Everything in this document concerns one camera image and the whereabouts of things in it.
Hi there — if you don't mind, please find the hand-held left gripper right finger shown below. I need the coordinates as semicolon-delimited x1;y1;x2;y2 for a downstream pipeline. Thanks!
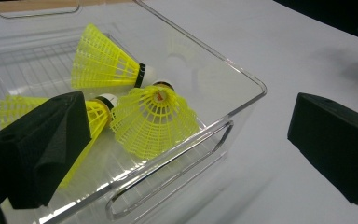
287;91;358;205

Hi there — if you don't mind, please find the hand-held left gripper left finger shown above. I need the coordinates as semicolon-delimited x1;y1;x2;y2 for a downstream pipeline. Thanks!
0;91;93;210

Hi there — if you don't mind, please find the yellow shuttlecock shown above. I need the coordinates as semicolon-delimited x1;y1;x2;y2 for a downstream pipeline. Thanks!
0;92;119;189
70;22;157;91
109;81;200;161

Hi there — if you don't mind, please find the clear plastic box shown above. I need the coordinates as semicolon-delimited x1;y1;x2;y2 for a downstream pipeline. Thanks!
0;0;269;224

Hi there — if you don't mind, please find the white foam board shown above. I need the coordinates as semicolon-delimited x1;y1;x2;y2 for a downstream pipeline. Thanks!
0;0;358;224

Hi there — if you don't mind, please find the wooden table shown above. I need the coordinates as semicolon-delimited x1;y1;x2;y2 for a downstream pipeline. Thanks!
0;0;133;15

